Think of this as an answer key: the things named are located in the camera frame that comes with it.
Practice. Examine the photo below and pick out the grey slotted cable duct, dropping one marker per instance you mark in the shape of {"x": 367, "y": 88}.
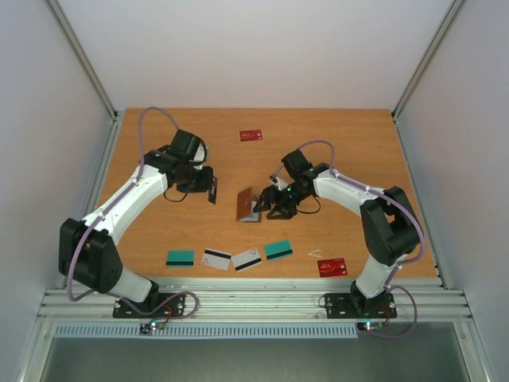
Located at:
{"x": 201, "y": 331}

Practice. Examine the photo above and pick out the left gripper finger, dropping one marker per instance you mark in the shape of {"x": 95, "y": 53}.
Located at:
{"x": 210, "y": 187}
{"x": 208, "y": 174}

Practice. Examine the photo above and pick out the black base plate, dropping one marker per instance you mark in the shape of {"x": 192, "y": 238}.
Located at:
{"x": 343, "y": 305}
{"x": 155, "y": 306}

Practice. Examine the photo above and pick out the small circuit board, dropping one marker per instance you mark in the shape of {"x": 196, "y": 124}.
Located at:
{"x": 151, "y": 328}
{"x": 370, "y": 326}

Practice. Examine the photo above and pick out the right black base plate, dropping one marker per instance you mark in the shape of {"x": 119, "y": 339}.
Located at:
{"x": 343, "y": 305}

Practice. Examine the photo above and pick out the red VIP card near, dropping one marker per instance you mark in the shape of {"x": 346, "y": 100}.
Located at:
{"x": 332, "y": 268}

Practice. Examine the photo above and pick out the white card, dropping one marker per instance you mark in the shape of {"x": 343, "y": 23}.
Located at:
{"x": 216, "y": 259}
{"x": 246, "y": 260}

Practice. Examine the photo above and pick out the teal card right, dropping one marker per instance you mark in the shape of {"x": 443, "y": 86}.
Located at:
{"x": 278, "y": 250}

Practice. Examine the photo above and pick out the aluminium corner post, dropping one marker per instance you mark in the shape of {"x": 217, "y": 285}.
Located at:
{"x": 71, "y": 37}
{"x": 431, "y": 50}

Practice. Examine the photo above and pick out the red card far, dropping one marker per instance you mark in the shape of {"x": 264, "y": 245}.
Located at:
{"x": 250, "y": 135}

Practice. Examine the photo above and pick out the teal card left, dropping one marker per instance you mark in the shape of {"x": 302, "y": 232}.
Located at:
{"x": 180, "y": 258}

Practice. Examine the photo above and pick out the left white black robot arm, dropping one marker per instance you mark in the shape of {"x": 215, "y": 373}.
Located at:
{"x": 88, "y": 251}

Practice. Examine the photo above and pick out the right aluminium corner post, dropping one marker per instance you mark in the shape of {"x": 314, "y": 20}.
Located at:
{"x": 431, "y": 50}

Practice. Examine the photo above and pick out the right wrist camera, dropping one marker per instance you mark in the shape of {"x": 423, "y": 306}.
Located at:
{"x": 277, "y": 182}

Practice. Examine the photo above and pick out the brown leather card holder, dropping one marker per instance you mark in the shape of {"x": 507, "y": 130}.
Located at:
{"x": 246, "y": 201}

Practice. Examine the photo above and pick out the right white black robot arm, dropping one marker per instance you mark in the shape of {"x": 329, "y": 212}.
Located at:
{"x": 390, "y": 226}

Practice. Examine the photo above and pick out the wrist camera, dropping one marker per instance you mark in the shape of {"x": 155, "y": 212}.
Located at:
{"x": 277, "y": 182}
{"x": 201, "y": 155}

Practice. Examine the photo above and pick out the left aluminium corner post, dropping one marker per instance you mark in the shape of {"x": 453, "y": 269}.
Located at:
{"x": 71, "y": 37}

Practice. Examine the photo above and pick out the teal card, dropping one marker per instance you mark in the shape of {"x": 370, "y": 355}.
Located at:
{"x": 180, "y": 258}
{"x": 278, "y": 250}

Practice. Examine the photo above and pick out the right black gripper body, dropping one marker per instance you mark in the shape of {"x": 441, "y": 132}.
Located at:
{"x": 276, "y": 196}

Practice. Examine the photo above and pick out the right small circuit board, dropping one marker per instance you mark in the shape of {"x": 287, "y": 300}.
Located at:
{"x": 370, "y": 326}

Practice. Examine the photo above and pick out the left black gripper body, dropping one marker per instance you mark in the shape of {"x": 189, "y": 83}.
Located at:
{"x": 194, "y": 183}

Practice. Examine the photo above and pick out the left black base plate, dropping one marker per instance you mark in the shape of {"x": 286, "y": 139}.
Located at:
{"x": 155, "y": 306}

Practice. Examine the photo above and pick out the left small circuit board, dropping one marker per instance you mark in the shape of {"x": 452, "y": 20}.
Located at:
{"x": 151, "y": 328}

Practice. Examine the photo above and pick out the black VIP card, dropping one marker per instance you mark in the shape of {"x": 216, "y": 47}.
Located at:
{"x": 214, "y": 191}

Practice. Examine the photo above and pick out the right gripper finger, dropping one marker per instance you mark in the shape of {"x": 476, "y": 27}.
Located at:
{"x": 281, "y": 213}
{"x": 267, "y": 200}

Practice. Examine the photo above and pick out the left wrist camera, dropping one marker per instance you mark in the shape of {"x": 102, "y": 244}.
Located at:
{"x": 201, "y": 155}

